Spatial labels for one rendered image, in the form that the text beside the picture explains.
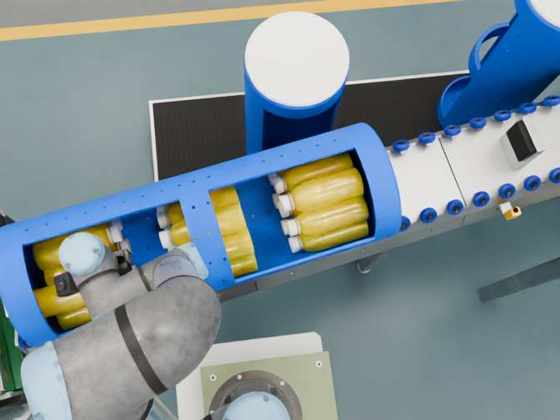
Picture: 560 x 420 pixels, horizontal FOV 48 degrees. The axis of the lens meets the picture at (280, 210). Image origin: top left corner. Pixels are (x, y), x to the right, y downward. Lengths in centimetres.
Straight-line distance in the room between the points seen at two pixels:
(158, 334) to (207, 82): 218
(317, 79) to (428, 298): 125
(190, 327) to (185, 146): 186
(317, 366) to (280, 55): 82
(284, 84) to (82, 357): 109
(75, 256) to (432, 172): 101
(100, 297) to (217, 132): 153
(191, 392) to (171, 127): 143
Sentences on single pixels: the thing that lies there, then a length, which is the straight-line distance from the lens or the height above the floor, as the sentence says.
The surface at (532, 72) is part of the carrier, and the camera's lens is 215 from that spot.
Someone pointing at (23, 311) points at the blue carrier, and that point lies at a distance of 143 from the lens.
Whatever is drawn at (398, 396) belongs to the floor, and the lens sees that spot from 261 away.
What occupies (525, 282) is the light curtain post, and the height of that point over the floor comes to 44.
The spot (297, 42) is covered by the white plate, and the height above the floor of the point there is 104.
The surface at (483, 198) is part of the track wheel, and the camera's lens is 175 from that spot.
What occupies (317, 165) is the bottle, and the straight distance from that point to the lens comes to 149.
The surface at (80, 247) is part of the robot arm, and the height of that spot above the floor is 145.
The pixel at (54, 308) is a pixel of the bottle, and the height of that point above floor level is 112.
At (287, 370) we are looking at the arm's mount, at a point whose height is 121.
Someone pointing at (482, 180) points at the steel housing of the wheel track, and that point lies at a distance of 181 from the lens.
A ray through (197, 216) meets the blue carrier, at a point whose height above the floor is 123.
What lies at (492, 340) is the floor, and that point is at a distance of 272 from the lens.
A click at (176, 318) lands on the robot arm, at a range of 75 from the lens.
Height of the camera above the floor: 255
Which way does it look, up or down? 75 degrees down
